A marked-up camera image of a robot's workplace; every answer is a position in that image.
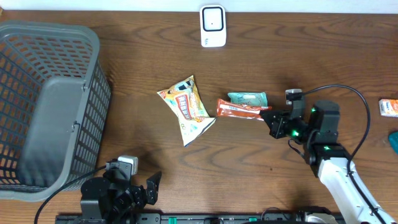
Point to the white barcode scanner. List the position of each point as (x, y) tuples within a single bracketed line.
[(213, 26)]

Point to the dark grey plastic basket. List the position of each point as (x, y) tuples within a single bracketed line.
[(54, 104)]

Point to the teal mouthwash bottle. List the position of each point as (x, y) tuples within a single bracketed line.
[(393, 140)]

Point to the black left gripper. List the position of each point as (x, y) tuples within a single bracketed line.
[(140, 199)]

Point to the teal wet wipes pack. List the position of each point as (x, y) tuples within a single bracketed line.
[(249, 98)]

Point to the orange Kleenex tissue pack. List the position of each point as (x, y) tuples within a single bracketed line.
[(388, 107)]

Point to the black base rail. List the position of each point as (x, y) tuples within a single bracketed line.
[(269, 217)]

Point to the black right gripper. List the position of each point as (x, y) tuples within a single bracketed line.
[(276, 126)]

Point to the yellow snack bag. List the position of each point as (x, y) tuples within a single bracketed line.
[(184, 100)]

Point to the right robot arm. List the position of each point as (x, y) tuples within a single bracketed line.
[(328, 159)]

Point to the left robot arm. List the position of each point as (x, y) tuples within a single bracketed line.
[(96, 202)]

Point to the red snack bar wrapper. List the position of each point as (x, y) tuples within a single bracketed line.
[(228, 109)]

